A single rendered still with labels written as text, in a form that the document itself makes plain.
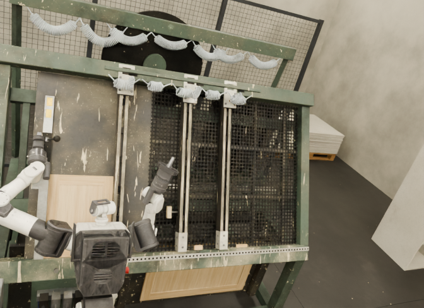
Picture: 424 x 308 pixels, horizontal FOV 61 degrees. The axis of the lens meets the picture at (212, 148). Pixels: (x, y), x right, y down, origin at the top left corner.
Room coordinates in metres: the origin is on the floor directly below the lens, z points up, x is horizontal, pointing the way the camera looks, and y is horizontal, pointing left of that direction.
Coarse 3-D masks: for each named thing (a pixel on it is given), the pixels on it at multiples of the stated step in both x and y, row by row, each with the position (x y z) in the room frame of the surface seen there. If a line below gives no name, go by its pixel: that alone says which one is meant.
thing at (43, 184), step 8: (48, 96) 1.96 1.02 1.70; (48, 120) 1.90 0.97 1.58; (48, 128) 1.88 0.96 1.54; (40, 184) 1.71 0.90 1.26; (48, 184) 1.73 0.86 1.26; (40, 192) 1.69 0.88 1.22; (40, 200) 1.67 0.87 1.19; (40, 208) 1.65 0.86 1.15; (40, 216) 1.63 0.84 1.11; (40, 256) 1.53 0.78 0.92
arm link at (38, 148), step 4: (36, 136) 1.69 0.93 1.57; (40, 136) 1.70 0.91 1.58; (36, 140) 1.68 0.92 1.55; (40, 140) 1.69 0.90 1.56; (36, 144) 1.66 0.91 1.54; (40, 144) 1.67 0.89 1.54; (32, 148) 1.65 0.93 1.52; (36, 148) 1.64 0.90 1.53; (40, 148) 1.67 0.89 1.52; (28, 152) 1.63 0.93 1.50; (32, 152) 1.62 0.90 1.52; (36, 152) 1.62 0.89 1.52; (40, 152) 1.63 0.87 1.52; (44, 152) 1.66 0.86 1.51; (28, 156) 1.61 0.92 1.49; (44, 156) 1.64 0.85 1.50
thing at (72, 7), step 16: (16, 0) 2.32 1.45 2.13; (32, 0) 2.36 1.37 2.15; (48, 0) 2.40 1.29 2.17; (64, 0) 2.44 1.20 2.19; (80, 0) 2.56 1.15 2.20; (16, 16) 2.35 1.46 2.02; (80, 16) 2.49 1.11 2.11; (96, 16) 2.53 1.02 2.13; (112, 16) 2.58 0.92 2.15; (128, 16) 2.63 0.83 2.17; (144, 16) 2.68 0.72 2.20; (16, 32) 2.36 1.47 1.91; (160, 32) 2.74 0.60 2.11; (176, 32) 2.80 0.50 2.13; (192, 32) 2.85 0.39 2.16; (208, 32) 2.91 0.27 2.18; (224, 32) 3.04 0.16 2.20; (240, 48) 3.05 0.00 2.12; (256, 48) 3.11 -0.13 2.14; (272, 48) 3.18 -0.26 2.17; (288, 48) 3.25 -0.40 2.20; (16, 80) 2.42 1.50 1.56; (16, 112) 2.47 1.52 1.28; (16, 128) 2.49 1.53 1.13; (16, 144) 2.52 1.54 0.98
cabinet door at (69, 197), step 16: (64, 176) 1.81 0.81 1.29; (80, 176) 1.85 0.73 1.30; (96, 176) 1.89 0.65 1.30; (112, 176) 1.94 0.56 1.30; (48, 192) 1.72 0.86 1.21; (64, 192) 1.77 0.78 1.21; (80, 192) 1.81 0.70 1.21; (96, 192) 1.85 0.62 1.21; (112, 192) 1.89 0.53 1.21; (48, 208) 1.68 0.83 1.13; (64, 208) 1.73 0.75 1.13; (80, 208) 1.77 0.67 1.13; (64, 256) 1.60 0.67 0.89
